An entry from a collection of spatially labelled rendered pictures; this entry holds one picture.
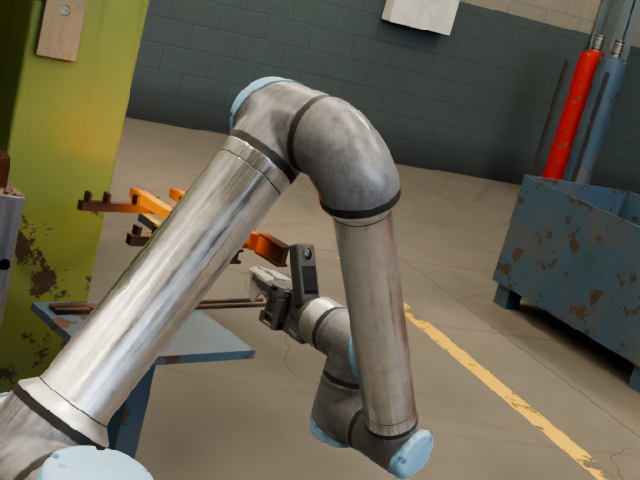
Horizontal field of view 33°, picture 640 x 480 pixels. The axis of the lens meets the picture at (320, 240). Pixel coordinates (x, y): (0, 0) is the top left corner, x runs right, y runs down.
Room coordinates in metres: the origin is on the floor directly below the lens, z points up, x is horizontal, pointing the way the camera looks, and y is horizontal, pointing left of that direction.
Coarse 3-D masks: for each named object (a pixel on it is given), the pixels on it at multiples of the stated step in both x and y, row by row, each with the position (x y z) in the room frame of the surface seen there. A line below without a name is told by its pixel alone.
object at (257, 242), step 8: (176, 192) 2.38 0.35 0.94; (184, 192) 2.39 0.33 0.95; (176, 200) 2.38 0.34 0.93; (256, 232) 2.20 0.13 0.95; (248, 240) 2.18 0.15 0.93; (256, 240) 2.16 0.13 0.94; (264, 240) 2.16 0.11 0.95; (272, 240) 2.13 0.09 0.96; (248, 248) 2.16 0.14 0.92; (256, 248) 2.16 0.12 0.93; (264, 248) 2.15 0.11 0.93; (272, 248) 2.13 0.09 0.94; (280, 248) 2.11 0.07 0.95; (288, 248) 2.11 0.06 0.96; (264, 256) 2.14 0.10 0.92; (272, 256) 2.13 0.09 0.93; (280, 256) 2.11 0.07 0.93; (280, 264) 2.11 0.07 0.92
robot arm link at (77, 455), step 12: (48, 456) 1.22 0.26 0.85; (60, 456) 1.19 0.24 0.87; (72, 456) 1.20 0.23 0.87; (84, 456) 1.21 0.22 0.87; (96, 456) 1.22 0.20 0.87; (108, 456) 1.22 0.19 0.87; (120, 456) 1.23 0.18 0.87; (36, 468) 1.20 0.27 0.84; (48, 468) 1.16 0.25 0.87; (60, 468) 1.17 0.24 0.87; (72, 468) 1.18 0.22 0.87; (84, 468) 1.18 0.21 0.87; (96, 468) 1.19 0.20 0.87; (108, 468) 1.20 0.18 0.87; (120, 468) 1.21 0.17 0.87; (132, 468) 1.22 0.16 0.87; (144, 468) 1.23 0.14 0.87
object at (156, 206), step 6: (132, 192) 2.30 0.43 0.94; (138, 192) 2.28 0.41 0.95; (144, 192) 2.29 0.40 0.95; (144, 198) 2.27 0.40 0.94; (150, 198) 2.26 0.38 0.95; (156, 198) 2.27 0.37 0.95; (144, 204) 2.26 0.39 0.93; (150, 204) 2.24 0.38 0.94; (156, 204) 2.23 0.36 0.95; (162, 204) 2.24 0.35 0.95; (150, 210) 2.24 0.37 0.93; (156, 210) 2.22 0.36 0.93; (162, 210) 2.21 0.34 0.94; (168, 210) 2.19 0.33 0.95; (162, 216) 2.20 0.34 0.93; (240, 252) 2.03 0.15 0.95; (234, 258) 2.02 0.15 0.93
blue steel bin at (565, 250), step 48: (528, 192) 5.62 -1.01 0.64; (576, 192) 5.90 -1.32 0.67; (624, 192) 6.10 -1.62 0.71; (528, 240) 5.53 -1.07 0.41; (576, 240) 5.26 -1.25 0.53; (624, 240) 5.01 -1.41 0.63; (528, 288) 5.44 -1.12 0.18; (576, 288) 5.17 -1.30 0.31; (624, 288) 4.94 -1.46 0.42; (624, 336) 4.86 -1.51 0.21
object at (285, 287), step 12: (288, 288) 1.87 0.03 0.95; (276, 300) 1.86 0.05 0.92; (288, 300) 1.86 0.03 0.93; (312, 300) 1.83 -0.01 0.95; (264, 312) 1.88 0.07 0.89; (276, 312) 1.86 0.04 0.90; (288, 312) 1.87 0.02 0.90; (300, 312) 1.81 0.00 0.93; (276, 324) 1.85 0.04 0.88; (288, 324) 1.86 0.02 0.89; (300, 336) 1.83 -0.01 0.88
